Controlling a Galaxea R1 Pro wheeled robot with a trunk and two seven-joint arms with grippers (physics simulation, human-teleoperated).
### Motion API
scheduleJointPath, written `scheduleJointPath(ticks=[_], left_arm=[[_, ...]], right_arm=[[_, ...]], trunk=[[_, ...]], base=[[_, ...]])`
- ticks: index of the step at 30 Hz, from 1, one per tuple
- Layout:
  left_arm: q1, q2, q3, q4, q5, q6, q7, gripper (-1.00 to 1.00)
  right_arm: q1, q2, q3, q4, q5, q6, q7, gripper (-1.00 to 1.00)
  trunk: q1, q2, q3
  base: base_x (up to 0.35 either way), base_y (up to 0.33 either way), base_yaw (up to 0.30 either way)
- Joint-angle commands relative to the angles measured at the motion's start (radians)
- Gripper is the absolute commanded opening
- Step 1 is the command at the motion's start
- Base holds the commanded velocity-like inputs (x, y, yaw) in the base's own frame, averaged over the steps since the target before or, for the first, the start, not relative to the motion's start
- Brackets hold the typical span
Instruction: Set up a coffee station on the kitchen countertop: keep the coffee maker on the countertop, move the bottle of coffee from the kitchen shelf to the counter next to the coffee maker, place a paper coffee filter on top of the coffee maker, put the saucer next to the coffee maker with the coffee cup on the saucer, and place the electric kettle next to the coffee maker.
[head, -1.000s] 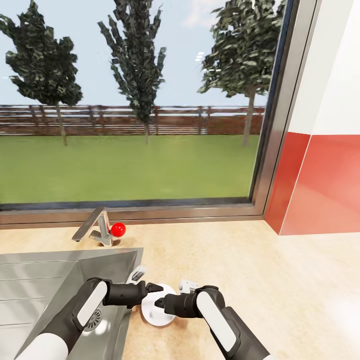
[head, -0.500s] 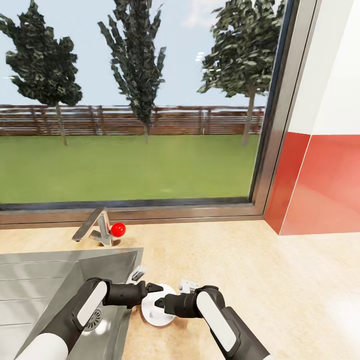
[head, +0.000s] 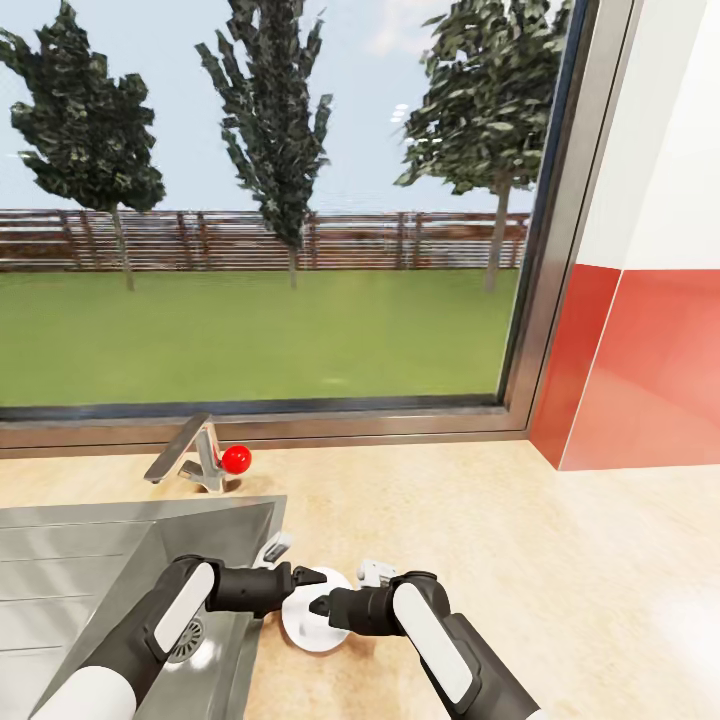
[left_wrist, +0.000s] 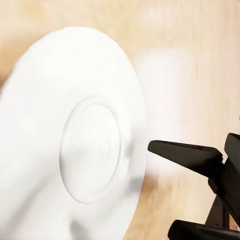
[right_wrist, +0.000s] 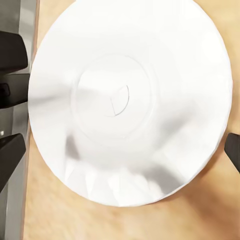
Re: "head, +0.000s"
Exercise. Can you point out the saucer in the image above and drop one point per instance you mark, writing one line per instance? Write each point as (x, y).
(307, 630)

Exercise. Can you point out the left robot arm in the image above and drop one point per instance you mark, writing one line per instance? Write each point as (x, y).
(113, 682)

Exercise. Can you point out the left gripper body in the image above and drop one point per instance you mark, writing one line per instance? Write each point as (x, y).
(264, 590)

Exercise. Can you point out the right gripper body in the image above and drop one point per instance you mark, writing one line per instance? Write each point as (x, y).
(350, 610)

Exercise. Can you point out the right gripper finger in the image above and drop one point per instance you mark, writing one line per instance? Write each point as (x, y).
(321, 606)

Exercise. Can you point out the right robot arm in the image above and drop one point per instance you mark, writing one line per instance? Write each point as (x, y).
(470, 679)

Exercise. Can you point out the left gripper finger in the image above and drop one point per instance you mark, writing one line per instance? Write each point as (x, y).
(305, 576)

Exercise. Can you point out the drop in sink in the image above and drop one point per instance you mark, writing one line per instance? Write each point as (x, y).
(69, 574)

